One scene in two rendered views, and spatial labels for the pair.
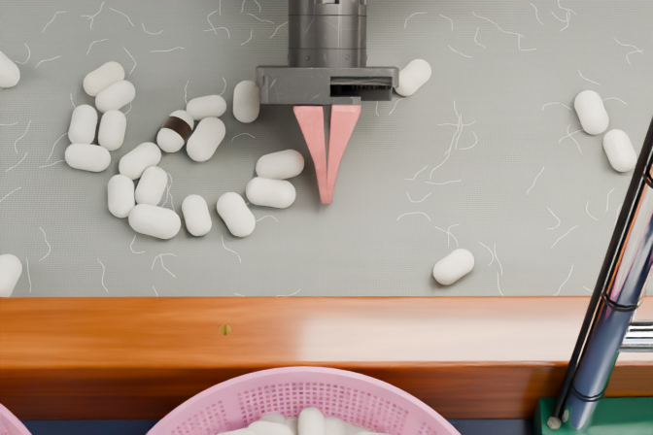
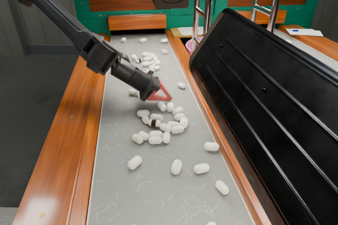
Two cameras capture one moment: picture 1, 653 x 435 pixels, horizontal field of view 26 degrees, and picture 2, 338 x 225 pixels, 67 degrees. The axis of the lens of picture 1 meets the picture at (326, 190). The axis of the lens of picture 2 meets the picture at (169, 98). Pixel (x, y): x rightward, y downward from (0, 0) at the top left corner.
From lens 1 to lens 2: 105 cm
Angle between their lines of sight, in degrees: 68
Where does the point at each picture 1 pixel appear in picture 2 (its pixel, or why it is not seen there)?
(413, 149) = not seen: hidden behind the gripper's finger
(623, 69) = not seen: hidden behind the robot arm
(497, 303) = (190, 77)
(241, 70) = (130, 118)
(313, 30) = (143, 74)
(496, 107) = not seen: hidden behind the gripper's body
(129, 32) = (116, 140)
